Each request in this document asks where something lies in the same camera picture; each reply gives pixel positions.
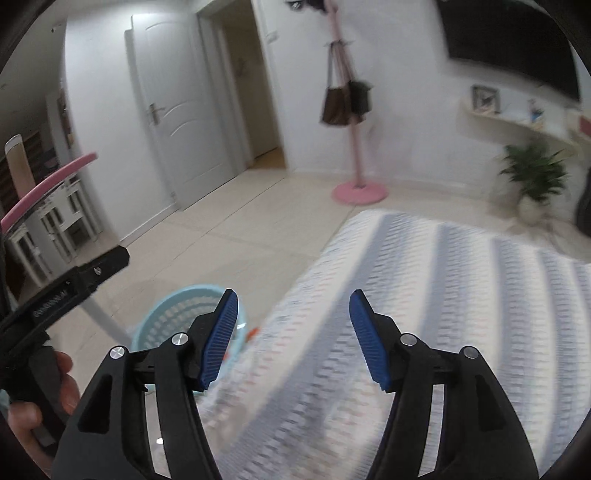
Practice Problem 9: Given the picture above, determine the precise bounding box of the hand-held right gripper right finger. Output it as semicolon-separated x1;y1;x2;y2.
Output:
348;288;541;480

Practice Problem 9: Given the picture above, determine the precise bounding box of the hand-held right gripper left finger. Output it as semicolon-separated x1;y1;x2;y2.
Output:
51;288;240;480

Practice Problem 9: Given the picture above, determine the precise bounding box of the light blue plastic basket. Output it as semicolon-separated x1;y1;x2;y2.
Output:
129;284;247;393

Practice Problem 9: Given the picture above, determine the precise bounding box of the person's left hand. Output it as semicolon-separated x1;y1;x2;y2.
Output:
7;351;83;457

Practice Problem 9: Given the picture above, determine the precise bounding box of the white wooden chair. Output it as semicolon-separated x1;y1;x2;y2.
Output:
7;178;100;287

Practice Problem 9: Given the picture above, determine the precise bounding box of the pink rimmed glass table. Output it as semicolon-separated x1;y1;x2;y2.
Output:
0;152;127;344

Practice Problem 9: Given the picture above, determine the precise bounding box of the beige cardboard tube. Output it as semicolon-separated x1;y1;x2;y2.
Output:
4;134;35;199

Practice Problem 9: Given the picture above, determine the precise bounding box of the pink coat rack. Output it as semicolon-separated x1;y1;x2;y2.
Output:
318;0;389;205

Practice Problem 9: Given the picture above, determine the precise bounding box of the white door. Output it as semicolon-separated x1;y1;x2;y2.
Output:
126;13;234;210

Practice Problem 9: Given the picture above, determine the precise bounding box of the brown hanging bag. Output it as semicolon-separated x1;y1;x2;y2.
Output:
321;85;356;126

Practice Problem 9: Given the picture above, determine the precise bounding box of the green potted plant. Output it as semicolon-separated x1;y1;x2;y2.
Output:
499;141;571;227

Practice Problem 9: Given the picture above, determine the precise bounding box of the dark hanging bag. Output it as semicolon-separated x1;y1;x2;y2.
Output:
348;80;374;123

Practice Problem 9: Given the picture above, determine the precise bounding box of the dark wall hanging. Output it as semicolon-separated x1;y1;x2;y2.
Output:
58;88;75;149

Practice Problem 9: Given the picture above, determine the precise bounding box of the white wall shelf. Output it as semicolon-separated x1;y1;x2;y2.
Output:
457;99;591;148

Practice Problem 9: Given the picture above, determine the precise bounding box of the small picture frame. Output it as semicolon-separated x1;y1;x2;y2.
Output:
471;85;502;114

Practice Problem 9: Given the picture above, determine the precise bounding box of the black wall television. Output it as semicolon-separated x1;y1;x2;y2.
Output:
436;0;583;103

